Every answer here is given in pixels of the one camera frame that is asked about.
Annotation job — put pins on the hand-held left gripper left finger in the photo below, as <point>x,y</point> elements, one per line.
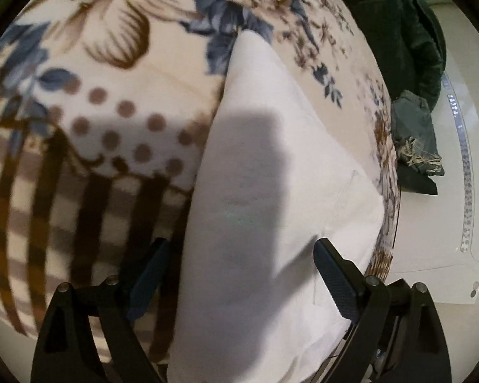
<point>147,279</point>

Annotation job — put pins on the white headboard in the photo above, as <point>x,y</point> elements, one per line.
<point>423,247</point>

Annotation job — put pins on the dark green quilted jacket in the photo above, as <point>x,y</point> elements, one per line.
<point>383,28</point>

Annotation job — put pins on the ripped blue jeans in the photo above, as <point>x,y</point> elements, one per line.
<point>415,127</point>

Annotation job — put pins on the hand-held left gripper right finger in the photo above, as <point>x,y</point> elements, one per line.
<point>339,287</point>

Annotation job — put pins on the white pants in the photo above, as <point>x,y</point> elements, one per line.
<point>263,167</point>

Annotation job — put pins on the floral patterned blanket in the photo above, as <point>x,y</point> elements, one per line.
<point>103,87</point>

